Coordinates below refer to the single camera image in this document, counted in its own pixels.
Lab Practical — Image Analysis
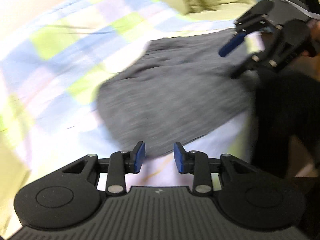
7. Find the plaid blue green bedsheet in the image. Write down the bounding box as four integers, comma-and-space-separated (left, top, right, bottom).
1, 0, 255, 238

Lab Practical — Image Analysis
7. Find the person's right hand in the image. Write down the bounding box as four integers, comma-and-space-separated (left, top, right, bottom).
308, 19, 319, 30

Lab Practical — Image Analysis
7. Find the grey checked garment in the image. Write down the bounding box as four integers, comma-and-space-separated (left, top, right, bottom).
97, 29, 250, 158

